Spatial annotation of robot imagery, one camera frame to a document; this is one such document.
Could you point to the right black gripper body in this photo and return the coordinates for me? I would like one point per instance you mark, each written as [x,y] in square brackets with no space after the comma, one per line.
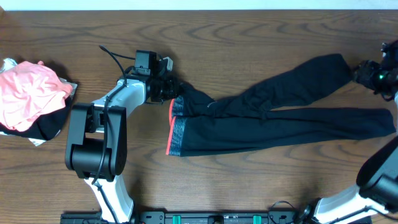
[375,77]

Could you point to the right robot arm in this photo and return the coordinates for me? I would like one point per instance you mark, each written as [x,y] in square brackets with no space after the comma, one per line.
[375,191]

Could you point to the black folded garment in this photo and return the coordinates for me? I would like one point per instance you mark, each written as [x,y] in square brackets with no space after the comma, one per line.
[47,126]

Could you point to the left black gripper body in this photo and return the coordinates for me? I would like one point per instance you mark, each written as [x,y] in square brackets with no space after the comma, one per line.
[163,89]

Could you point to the black leggings red waistband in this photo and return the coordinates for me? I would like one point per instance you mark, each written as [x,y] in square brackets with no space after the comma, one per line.
[275,112]

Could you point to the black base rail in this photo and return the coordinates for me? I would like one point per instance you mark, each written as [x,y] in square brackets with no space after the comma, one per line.
[213,218]

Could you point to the pink crumpled garment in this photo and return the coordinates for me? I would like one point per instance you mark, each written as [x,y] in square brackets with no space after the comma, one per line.
[28,91]

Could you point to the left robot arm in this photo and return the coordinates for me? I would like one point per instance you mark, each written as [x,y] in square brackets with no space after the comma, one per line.
[97,136]

